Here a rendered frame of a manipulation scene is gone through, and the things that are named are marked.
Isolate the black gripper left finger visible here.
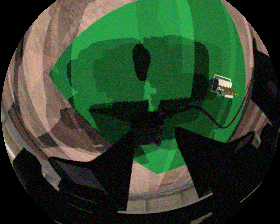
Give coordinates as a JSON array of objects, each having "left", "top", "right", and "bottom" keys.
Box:
[{"left": 47, "top": 131, "right": 134, "bottom": 211}]

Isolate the green circuit board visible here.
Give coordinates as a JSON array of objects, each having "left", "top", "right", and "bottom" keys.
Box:
[{"left": 49, "top": 0, "right": 246, "bottom": 174}]

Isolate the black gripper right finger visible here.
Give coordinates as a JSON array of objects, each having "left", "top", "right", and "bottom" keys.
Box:
[{"left": 175, "top": 127, "right": 255, "bottom": 198}]

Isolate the black cable with plug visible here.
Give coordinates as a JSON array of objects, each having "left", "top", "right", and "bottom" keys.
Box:
[{"left": 130, "top": 106, "right": 242, "bottom": 148}]

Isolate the black rectangular block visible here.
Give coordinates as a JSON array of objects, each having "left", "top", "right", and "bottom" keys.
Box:
[{"left": 251, "top": 48, "right": 280, "bottom": 129}]

